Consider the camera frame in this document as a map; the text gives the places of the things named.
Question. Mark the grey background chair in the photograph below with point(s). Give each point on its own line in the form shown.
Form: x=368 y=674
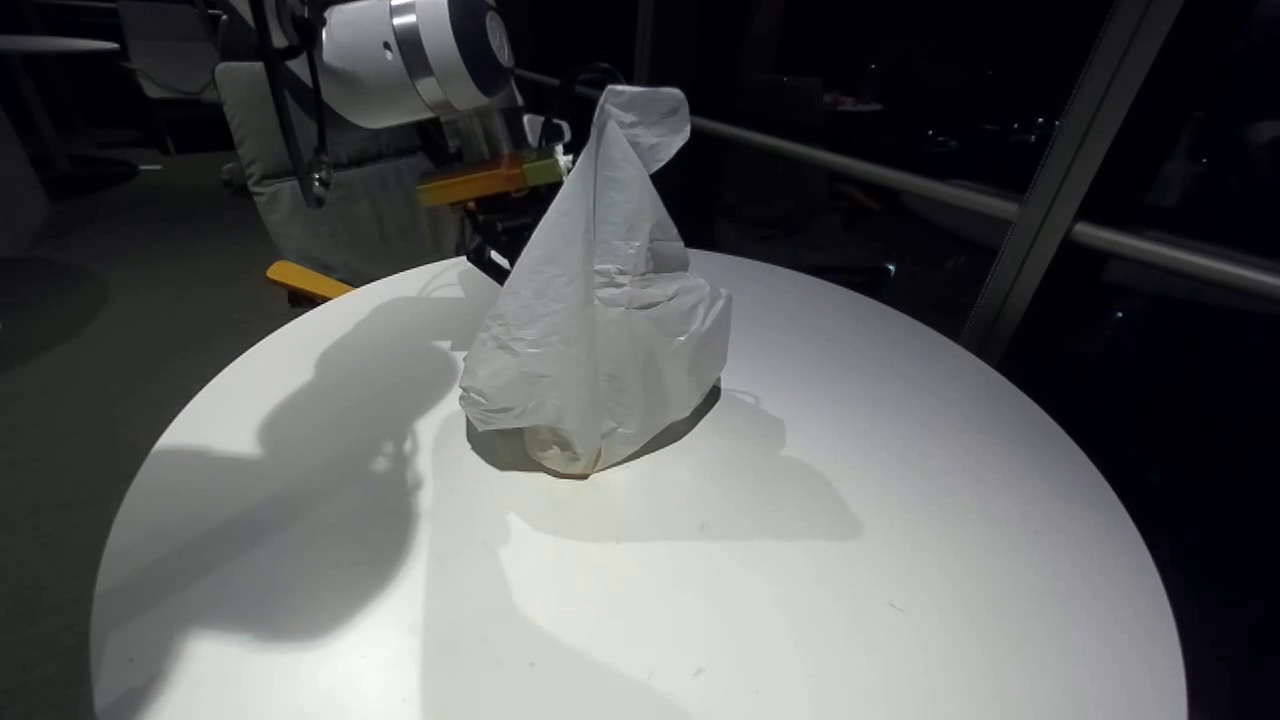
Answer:
x=168 y=53

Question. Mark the thin vertical metal post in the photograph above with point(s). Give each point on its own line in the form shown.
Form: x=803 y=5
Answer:
x=644 y=43

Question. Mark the round dark background table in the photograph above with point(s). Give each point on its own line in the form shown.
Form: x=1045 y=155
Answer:
x=53 y=45

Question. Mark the white plastic bag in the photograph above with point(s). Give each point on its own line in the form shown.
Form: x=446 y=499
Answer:
x=600 y=321

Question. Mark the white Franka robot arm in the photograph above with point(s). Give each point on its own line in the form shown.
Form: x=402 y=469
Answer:
x=415 y=53

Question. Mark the grey armchair with wooden armrests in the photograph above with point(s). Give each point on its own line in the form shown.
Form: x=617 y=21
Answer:
x=334 y=200

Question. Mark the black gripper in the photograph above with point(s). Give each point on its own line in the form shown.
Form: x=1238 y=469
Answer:
x=512 y=140

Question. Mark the horizontal metal railing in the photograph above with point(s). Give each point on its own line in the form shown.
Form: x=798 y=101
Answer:
x=933 y=190

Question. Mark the slanted metal window post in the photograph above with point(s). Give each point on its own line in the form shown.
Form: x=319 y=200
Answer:
x=1065 y=174

